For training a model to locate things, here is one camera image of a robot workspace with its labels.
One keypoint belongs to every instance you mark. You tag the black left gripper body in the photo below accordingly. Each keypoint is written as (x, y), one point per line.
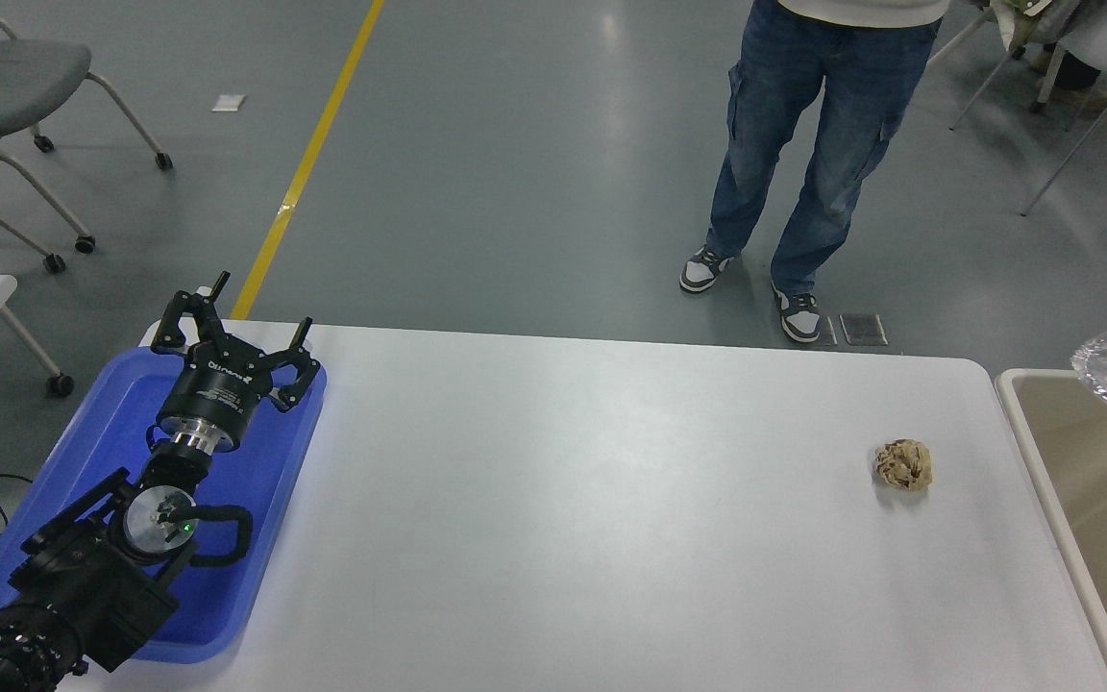
(212, 394)

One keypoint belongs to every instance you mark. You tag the metal floor plate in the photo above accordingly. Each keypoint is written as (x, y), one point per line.
(829, 332)
(864, 329)

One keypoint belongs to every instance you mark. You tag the blue plastic tray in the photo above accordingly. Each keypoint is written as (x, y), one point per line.
(256, 471)

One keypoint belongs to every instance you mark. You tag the person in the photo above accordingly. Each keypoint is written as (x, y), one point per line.
(832, 125)

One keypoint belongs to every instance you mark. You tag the crumpled tan paper ball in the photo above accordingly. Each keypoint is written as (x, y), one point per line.
(903, 465)

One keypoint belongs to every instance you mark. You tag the white-framed wheeled chair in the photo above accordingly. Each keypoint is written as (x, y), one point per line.
(983, 82)

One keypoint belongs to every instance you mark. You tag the beige cloth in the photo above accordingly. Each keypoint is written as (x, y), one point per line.
(1031, 19)

